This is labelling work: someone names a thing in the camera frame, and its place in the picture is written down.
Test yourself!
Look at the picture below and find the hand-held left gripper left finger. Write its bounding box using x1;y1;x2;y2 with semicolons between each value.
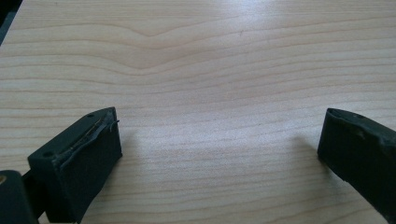
27;106;123;224

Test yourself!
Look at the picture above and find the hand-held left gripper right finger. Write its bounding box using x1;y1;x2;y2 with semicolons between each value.
317;107;396;224

